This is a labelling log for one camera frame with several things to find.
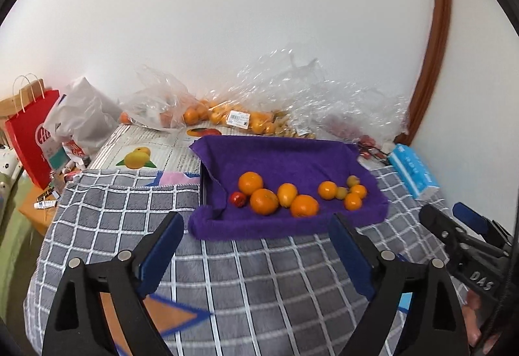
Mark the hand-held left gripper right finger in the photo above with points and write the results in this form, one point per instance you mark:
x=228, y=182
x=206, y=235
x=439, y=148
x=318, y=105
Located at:
x=352, y=258

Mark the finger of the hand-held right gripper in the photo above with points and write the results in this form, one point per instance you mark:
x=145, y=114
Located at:
x=470, y=216
x=440, y=230

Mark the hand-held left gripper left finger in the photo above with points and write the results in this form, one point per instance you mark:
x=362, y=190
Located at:
x=162, y=254

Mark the yellow-green loquat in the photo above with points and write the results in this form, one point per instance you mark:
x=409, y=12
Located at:
x=342, y=193

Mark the yellow loquat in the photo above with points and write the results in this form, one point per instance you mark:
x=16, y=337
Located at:
x=353, y=180

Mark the black tray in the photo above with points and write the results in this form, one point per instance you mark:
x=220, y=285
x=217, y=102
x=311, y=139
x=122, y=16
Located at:
x=202, y=185

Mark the oblong orange mandarin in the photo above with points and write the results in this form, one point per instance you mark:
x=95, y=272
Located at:
x=287, y=194

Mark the red tomato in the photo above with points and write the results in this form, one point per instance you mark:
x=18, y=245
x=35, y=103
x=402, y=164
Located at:
x=238, y=199

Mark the large orange mandarin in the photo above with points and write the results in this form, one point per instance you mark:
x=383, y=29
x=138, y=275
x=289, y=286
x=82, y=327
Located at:
x=264, y=202

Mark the purple towel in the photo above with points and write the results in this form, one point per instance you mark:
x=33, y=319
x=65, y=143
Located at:
x=292, y=161

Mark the person's right hand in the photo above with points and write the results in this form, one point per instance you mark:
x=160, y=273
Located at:
x=473, y=315

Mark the blue tissue pack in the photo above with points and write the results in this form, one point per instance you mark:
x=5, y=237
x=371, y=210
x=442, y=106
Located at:
x=413, y=171

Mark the grey plaid star blanket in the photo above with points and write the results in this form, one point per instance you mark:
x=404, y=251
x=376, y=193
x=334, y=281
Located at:
x=263, y=279

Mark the white fruit print sheet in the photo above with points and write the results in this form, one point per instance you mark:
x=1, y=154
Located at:
x=170, y=149

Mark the cluster of small red tomatoes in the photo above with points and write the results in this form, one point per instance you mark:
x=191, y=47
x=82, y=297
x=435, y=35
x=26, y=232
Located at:
x=367, y=147

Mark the small white tube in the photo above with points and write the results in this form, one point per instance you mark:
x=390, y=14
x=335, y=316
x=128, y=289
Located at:
x=45, y=205

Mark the wooden side table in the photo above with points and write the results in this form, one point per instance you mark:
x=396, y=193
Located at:
x=36, y=220

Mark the red white packet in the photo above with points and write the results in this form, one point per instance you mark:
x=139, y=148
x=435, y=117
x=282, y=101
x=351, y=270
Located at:
x=75, y=148

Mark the clear bag of loquats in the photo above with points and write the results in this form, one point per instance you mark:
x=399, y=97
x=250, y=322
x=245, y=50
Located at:
x=292, y=129

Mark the teal white box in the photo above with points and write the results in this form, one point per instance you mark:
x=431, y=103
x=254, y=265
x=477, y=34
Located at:
x=56, y=155

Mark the clear bag with few mandarins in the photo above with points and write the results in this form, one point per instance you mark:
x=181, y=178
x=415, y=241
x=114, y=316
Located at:
x=154, y=104

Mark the large crumpled clear plastic bag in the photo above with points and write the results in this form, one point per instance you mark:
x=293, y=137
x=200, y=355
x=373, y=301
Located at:
x=344, y=108

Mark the labelled clear bag of mandarins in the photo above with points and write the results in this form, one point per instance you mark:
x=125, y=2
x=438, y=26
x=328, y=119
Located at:
x=227, y=113

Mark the white plastic bag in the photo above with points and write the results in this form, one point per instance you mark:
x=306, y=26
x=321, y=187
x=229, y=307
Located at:
x=85, y=113

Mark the red paper bag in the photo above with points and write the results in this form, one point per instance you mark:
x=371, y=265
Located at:
x=28, y=141

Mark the white spotted plush toy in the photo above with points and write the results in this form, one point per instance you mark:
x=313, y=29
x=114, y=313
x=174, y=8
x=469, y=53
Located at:
x=8, y=161

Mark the brown paper bag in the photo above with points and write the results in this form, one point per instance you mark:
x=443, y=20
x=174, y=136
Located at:
x=30, y=92

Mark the brown wooden door frame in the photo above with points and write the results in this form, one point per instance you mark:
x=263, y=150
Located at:
x=440, y=36

